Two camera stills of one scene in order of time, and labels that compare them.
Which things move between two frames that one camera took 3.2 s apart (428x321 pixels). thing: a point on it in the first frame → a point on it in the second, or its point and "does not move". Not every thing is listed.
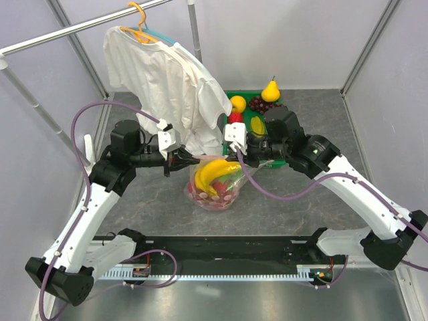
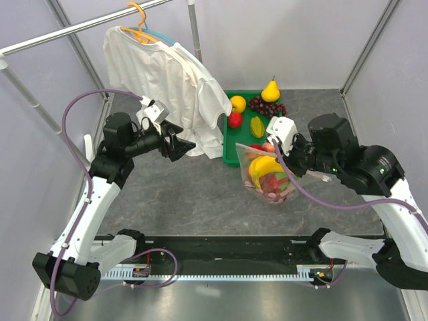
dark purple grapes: (258, 104) does not move
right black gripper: (248, 158) → (289, 159)
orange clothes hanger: (142, 37) does not move
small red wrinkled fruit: (235, 117) does not move
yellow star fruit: (257, 128) does not move
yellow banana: (206, 170) → (263, 164)
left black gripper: (178, 158) → (177, 147)
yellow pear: (271, 92) does not move
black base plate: (207, 251) does not move
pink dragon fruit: (227, 187) → (275, 186)
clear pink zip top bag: (214, 182) → (268, 178)
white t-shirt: (168, 87) does not move
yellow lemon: (239, 103) does not move
